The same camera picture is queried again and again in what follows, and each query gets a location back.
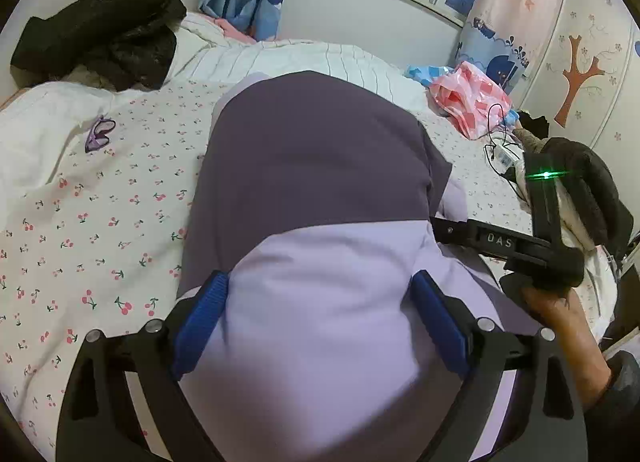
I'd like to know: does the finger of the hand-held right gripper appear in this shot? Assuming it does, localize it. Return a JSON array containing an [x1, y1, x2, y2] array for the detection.
[[429, 215, 474, 246]]

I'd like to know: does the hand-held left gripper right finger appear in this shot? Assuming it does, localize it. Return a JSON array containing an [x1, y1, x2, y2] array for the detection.
[[409, 269, 588, 462]]

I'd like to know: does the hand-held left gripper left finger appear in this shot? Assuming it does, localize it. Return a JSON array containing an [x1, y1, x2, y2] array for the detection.
[[55, 269, 231, 462]]

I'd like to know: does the lilac and purple jacket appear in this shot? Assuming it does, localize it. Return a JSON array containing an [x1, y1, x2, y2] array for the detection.
[[177, 70, 546, 462]]

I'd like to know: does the person's right forearm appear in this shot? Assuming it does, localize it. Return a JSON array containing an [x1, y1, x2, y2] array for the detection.
[[581, 349, 640, 462]]

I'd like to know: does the person's right hand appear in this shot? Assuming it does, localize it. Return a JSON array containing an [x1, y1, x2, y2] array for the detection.
[[520, 286, 613, 409]]

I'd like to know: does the black coat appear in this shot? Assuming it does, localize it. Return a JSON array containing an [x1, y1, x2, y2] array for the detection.
[[539, 136, 636, 265]]

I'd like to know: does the white power strip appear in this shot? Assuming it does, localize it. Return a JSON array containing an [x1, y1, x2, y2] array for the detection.
[[486, 141, 522, 169]]

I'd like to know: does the small dark object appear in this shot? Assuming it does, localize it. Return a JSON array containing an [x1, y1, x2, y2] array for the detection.
[[516, 110, 552, 139]]

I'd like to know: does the cherry print bed sheet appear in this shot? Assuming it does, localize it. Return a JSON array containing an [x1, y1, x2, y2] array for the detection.
[[0, 77, 536, 462]]

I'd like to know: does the pink checked plastic bag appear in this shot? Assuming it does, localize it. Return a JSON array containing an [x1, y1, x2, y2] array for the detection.
[[429, 61, 514, 141]]

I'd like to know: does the blue patterned bag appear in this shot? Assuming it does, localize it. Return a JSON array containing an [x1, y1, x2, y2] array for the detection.
[[403, 63, 454, 89]]

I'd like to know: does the white wardrobe with tree sticker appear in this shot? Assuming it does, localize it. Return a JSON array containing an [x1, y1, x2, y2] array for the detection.
[[519, 0, 640, 193]]

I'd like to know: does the small purple cloth item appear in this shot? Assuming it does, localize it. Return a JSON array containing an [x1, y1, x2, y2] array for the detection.
[[83, 115, 117, 153]]

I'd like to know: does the pink and blue cartoon curtain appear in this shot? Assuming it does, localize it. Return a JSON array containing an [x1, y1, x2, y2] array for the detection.
[[456, 0, 572, 94]]

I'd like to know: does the white striped duvet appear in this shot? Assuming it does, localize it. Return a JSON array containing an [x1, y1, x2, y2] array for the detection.
[[164, 11, 432, 109]]

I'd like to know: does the pink pillow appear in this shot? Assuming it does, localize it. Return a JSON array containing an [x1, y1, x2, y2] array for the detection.
[[199, 12, 257, 44]]

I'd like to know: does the black puffer jacket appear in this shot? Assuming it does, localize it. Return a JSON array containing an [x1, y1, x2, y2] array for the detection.
[[10, 0, 187, 92]]

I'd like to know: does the black cable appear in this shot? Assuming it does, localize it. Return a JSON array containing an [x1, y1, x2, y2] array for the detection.
[[481, 102, 532, 204]]

